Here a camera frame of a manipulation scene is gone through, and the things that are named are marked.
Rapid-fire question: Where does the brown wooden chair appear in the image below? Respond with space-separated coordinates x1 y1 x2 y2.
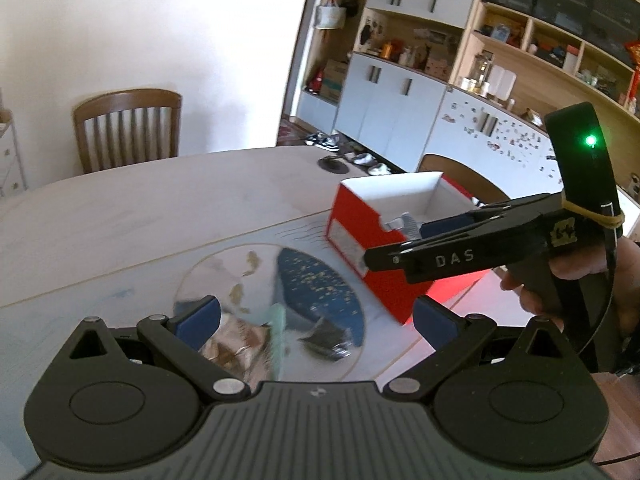
73 88 183 173
417 154 511 206

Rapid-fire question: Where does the dark crinkled packet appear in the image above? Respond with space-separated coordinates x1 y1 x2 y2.
299 320 353 361

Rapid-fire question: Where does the dark sneaker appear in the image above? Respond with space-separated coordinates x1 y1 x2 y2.
305 132 342 152

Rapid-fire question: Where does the gold foil packet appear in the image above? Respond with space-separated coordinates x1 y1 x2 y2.
202 312 273 376

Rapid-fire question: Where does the white and wood wall cabinet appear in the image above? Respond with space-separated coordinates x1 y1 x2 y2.
285 0 640 241

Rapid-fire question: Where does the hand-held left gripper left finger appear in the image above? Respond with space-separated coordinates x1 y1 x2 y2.
67 295 252 402

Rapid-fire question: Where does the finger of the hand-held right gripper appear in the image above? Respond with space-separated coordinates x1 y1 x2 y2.
363 216 549 284
419 193 567 239

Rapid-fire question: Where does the hanging tote bag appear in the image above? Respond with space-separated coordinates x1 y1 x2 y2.
314 0 347 30

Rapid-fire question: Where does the red cardboard box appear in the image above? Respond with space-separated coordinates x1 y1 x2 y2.
325 171 501 328

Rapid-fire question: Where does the person's right hand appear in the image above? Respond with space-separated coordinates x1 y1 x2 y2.
500 236 640 377

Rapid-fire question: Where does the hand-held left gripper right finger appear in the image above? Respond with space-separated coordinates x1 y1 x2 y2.
382 294 577 404

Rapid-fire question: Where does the white sideboard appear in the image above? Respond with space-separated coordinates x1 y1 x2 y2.
0 107 26 198

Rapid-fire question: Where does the green toothbrush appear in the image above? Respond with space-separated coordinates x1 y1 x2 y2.
267 305 289 376

